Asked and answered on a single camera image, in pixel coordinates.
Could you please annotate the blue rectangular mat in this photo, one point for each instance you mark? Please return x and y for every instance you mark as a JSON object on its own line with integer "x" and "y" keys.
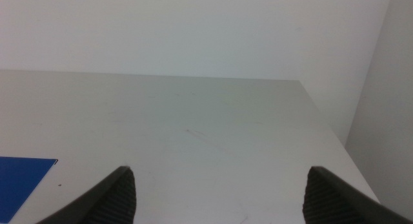
{"x": 19, "y": 182}

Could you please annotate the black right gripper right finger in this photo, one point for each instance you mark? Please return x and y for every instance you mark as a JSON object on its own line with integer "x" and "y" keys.
{"x": 332, "y": 201}

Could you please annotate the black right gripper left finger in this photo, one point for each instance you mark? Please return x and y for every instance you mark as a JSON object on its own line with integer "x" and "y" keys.
{"x": 106, "y": 201}

